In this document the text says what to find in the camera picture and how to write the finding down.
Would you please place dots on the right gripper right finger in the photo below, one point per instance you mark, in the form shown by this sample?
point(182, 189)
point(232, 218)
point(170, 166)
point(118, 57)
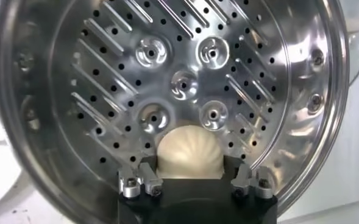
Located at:
point(243, 182)

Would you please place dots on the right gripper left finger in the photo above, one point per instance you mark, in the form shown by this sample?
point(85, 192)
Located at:
point(150, 182)

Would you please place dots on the white steamed baozi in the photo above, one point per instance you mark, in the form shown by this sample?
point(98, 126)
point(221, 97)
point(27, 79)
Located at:
point(189, 155)

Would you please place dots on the stainless steel steamer basket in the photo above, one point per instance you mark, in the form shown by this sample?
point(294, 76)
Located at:
point(112, 76)

